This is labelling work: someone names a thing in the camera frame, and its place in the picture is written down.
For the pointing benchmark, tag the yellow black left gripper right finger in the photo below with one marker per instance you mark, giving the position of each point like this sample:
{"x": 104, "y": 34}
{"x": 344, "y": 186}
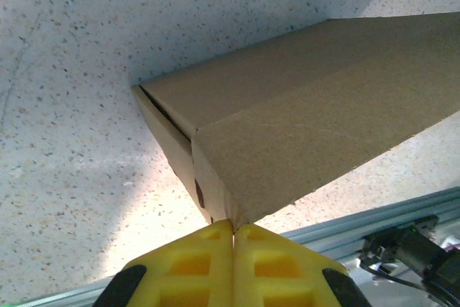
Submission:
{"x": 280, "y": 271}

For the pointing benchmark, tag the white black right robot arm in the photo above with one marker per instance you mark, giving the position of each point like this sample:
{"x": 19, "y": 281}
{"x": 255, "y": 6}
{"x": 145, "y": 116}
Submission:
{"x": 413, "y": 249}

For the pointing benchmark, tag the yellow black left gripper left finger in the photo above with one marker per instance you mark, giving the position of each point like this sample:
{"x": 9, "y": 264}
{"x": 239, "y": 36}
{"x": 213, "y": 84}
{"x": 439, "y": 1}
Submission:
{"x": 190, "y": 271}

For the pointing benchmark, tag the brown cardboard box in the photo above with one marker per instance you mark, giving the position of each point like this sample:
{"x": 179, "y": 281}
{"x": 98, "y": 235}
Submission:
{"x": 305, "y": 105}

